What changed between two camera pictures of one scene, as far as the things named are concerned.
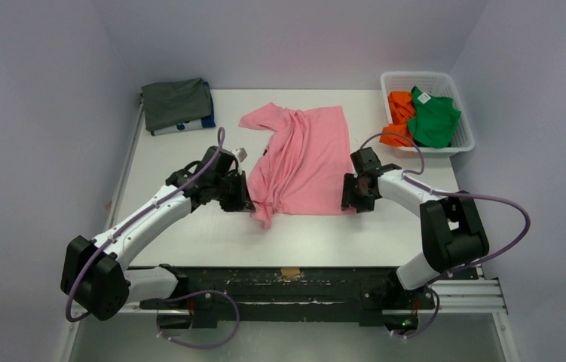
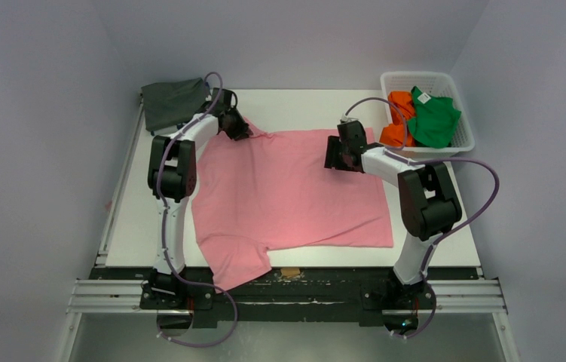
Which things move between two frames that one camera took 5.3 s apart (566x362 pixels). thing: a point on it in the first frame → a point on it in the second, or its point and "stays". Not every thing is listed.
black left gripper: (242, 203) → (242, 130)
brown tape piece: (290, 271) stays
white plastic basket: (434, 84) stays
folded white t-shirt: (180, 127) stays
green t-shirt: (434, 121) stays
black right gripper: (359, 188) → (335, 154)
